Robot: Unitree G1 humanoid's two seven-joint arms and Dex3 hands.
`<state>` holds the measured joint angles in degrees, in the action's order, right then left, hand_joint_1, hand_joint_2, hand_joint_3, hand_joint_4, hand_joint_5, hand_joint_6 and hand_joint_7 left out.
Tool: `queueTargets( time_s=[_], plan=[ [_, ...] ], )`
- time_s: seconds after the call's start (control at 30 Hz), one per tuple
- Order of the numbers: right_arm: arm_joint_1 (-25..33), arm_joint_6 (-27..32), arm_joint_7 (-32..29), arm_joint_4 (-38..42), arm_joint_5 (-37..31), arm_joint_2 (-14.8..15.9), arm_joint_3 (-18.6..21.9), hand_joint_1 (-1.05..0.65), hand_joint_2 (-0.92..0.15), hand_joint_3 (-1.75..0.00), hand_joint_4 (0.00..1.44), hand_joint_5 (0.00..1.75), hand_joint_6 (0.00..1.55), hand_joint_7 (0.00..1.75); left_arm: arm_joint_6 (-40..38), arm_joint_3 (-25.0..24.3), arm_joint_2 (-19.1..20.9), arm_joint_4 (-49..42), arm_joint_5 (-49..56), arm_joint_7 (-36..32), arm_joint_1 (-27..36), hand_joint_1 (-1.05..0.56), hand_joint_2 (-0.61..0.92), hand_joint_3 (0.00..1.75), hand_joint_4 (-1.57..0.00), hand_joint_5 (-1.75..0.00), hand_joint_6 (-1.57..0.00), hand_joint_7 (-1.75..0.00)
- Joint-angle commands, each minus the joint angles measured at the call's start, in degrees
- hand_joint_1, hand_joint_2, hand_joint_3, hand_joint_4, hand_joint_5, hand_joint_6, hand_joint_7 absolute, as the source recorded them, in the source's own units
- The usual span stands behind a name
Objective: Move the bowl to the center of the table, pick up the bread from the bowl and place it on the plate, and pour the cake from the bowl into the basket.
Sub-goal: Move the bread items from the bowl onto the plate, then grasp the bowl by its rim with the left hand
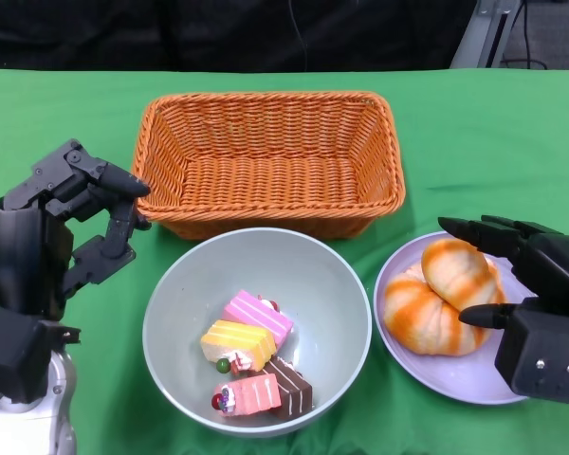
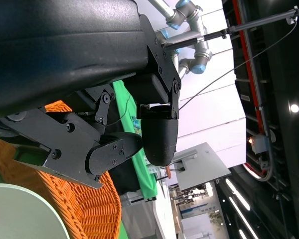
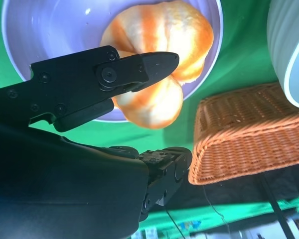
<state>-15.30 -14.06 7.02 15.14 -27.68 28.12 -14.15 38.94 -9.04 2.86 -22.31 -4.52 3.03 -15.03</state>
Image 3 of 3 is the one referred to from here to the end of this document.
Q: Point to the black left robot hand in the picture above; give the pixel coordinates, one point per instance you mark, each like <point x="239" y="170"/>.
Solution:
<point x="52" y="186"/>

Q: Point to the long orange-striped bread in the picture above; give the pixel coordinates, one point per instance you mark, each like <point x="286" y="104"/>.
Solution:
<point x="154" y="109"/>

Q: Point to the round orange-striped bread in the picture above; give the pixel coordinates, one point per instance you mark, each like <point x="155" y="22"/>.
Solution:
<point x="169" y="32"/>

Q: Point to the pale grey bowl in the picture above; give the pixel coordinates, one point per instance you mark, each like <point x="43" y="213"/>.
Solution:
<point x="284" y="37"/>

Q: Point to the lavender plate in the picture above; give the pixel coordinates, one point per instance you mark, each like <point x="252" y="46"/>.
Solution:
<point x="52" y="30"/>

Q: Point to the orange wicker basket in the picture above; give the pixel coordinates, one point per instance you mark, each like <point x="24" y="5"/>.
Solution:
<point x="251" y="139"/>

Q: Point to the green tablecloth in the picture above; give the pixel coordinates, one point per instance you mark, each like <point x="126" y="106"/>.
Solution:
<point x="244" y="49"/>

